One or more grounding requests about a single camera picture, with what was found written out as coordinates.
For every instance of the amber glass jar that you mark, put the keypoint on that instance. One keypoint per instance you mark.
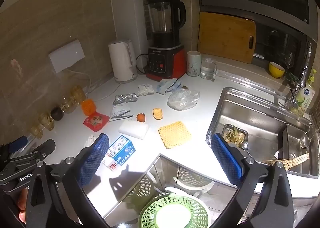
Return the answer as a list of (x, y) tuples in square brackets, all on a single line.
[(47, 120), (36, 130), (77, 93), (67, 105)]

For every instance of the clear glass pitcher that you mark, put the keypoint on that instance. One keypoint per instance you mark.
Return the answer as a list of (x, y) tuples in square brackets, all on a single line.
[(207, 69)]

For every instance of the green plastic basket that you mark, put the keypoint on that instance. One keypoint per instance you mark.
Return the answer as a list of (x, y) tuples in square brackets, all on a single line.
[(150, 211)]

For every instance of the white foam block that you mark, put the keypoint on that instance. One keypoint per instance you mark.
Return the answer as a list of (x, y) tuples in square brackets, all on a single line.
[(133, 129)]

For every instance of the crumpled clear wrap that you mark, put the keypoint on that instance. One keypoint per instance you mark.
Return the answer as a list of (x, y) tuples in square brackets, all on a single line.
[(91, 140)]

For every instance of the black and red blender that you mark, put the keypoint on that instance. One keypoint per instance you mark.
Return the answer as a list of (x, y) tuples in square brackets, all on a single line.
[(163, 38)]

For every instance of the wine glass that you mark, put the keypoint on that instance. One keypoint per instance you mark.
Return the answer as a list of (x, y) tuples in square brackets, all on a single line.
[(289, 59)]

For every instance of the yellow textured food scrap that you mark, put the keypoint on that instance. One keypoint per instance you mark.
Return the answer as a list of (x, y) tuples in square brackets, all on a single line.
[(157, 113)]

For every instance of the blue and white carton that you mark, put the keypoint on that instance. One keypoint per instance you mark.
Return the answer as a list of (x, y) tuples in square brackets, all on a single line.
[(121, 151)]

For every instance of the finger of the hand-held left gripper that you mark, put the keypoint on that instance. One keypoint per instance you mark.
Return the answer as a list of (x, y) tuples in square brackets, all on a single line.
[(20, 140), (46, 145)]

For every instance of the orange mesh cup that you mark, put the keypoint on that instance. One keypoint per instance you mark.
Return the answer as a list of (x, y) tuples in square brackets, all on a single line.
[(88, 106)]

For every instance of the metal sink strainer with scraps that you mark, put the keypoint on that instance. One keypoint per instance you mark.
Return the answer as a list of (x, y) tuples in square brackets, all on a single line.
[(235, 135)]

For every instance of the clear plastic bag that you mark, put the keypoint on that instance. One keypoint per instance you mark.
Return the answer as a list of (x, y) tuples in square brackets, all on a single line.
[(183, 98)]

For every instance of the yellow bowl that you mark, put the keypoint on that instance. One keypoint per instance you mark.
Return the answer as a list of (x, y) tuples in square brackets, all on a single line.
[(276, 70)]

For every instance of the small orange fruit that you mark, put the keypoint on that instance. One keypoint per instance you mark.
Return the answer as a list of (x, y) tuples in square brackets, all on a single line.
[(140, 117)]

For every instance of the foil wrapper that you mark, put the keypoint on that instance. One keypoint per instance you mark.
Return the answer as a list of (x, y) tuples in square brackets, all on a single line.
[(125, 98)]

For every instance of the metal spoon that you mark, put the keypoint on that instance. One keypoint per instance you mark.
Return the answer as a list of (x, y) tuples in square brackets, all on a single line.
[(245, 146)]

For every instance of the dark round jar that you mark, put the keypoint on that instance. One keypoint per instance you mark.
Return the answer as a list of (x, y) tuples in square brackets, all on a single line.
[(57, 113)]

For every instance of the wooden cutting board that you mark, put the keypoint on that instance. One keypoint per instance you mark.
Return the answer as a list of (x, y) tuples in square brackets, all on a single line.
[(225, 37)]

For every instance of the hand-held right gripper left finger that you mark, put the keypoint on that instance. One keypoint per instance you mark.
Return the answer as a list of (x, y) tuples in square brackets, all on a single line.
[(93, 160)]

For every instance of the stainless steel sink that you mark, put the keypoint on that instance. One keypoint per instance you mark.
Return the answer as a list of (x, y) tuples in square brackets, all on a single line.
[(262, 123)]

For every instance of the person's left hand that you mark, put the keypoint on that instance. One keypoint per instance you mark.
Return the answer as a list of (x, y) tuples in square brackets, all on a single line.
[(22, 205)]

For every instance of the chrome faucet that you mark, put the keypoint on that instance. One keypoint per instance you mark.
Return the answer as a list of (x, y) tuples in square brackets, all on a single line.
[(304, 68)]

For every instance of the green dish soap bottle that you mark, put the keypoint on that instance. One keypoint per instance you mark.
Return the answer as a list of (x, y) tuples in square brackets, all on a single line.
[(303, 96)]

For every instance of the brown food scrap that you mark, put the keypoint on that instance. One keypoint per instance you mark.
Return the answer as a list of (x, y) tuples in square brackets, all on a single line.
[(185, 87)]

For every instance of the white electric kettle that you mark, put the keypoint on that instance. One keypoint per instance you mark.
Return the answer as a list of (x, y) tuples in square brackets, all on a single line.
[(122, 62)]

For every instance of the crumpled white tissue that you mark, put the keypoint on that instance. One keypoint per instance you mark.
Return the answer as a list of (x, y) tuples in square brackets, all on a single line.
[(146, 89)]

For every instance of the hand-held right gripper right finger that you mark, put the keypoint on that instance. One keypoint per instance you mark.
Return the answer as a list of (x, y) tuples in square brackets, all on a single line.
[(227, 160)]

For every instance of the metal ladle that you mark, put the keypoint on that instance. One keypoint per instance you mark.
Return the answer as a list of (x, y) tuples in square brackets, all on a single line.
[(304, 141)]

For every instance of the blue and white towel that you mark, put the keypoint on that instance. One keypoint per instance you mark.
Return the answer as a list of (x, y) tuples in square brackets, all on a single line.
[(168, 85)]

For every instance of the yellow waffle dish cloth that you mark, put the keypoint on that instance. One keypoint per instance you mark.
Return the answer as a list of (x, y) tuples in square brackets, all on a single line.
[(173, 134)]

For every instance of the white wall socket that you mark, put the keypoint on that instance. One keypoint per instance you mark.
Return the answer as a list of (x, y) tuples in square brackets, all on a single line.
[(66, 55)]

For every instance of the silver snack wrapper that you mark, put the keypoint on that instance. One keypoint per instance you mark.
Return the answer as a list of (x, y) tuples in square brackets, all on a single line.
[(120, 111)]

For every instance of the straw pot brush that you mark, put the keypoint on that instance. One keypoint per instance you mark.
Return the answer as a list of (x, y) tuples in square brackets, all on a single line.
[(296, 161)]

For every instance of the red snack packet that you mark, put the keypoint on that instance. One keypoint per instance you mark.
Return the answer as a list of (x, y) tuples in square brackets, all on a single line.
[(96, 120)]

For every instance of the white floral ceramic cup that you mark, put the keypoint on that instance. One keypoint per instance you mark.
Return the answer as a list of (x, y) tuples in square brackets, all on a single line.
[(193, 64)]

